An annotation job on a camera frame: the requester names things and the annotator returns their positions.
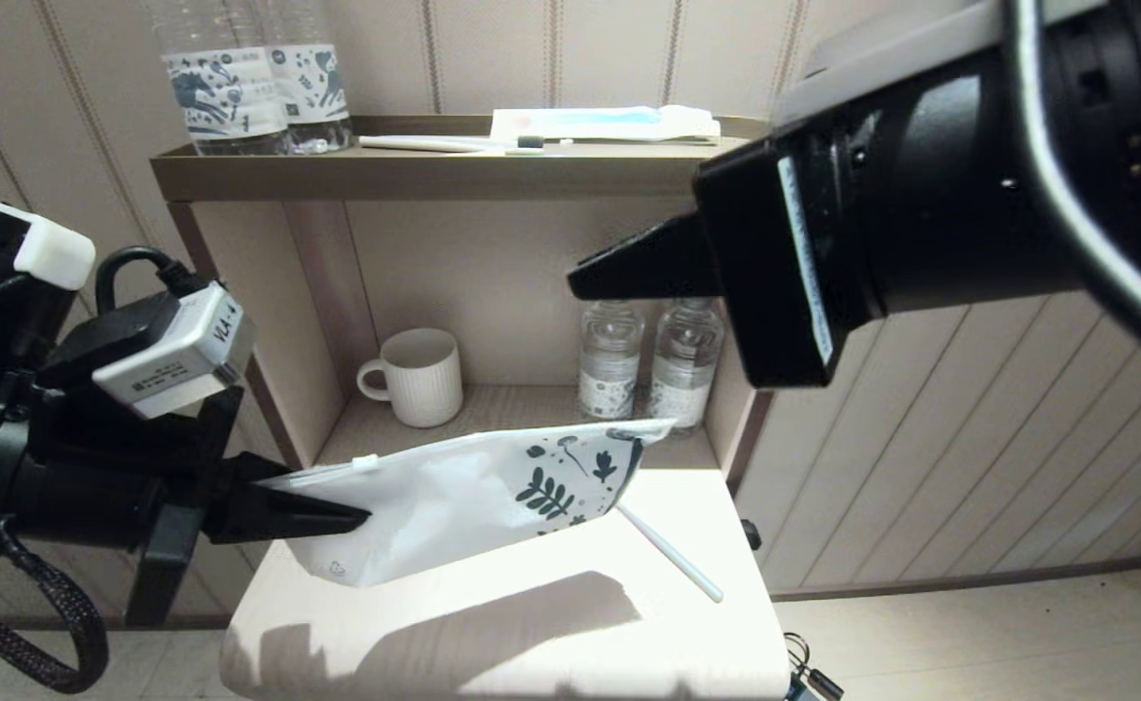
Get white blue plastic wrapper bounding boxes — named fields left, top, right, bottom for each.
left=259, top=419, right=677, bottom=588

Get pale green toothbrush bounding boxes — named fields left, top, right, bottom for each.
left=617, top=503, right=724, bottom=604

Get small clear water bottle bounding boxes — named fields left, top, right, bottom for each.
left=577, top=300, right=645, bottom=422
left=648, top=297, right=725, bottom=434

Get white ribbed mug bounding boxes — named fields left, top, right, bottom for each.
left=357, top=328, right=464, bottom=429

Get brown open shelf unit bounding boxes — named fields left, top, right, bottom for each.
left=150, top=115, right=776, bottom=488

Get white toothbrush dark bristles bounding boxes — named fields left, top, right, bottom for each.
left=358, top=134, right=544, bottom=155

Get large clear water bottle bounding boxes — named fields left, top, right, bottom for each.
left=142, top=0, right=291, bottom=157
left=254, top=0, right=354, bottom=155

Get black key bunch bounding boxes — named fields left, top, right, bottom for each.
left=783, top=633, right=846, bottom=701

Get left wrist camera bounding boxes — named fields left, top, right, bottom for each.
left=40, top=280, right=258, bottom=420

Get braided left arm cable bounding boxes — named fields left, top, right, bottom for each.
left=0, top=521, right=109, bottom=694

